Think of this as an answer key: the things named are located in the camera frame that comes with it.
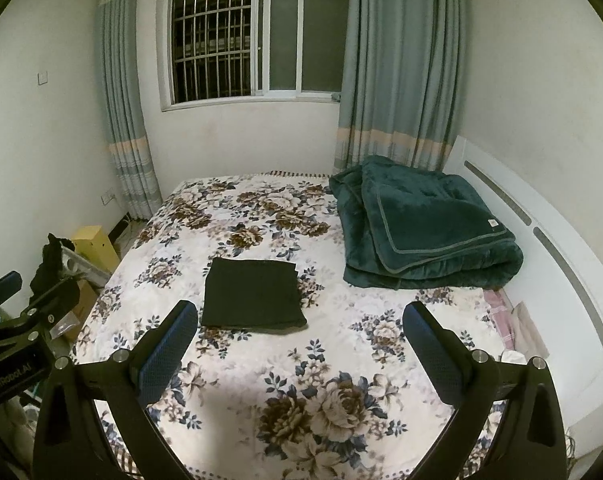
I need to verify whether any white-framed barred window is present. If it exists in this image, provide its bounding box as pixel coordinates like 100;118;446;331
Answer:
158;0;352;112

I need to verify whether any brown cardboard box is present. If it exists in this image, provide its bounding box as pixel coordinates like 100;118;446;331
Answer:
51;277;102;343

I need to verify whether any dark green garment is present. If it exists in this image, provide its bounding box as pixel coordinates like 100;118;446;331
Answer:
200;258;308;333

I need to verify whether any floral bed sheet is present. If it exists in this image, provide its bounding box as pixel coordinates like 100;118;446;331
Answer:
71;172;512;480

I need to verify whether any white headboard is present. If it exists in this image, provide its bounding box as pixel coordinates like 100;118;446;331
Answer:
441;135;603;431

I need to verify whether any pink cloth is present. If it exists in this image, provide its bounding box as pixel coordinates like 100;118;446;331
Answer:
481;287;517;351

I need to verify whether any grey metal rack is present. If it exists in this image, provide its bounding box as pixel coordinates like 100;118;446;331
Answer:
61;247;114;286

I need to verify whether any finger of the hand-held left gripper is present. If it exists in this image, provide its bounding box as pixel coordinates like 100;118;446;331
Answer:
0;277;82;350
0;270;23;314

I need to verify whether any grey-blue striped curtain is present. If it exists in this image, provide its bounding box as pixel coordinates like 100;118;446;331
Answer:
97;0;163;221
333;0;469;173

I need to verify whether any black cloth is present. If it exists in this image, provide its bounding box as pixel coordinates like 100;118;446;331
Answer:
30;233;77;306

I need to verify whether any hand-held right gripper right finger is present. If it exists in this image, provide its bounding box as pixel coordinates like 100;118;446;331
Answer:
402;301;571;480

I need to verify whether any yellow cardboard box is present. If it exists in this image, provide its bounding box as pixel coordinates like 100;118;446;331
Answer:
71;225;121;276

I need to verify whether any green plush blanket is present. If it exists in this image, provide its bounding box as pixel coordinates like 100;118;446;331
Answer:
329;155;525;291

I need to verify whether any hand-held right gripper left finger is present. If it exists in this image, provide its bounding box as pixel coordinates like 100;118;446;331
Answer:
32;300;199;480

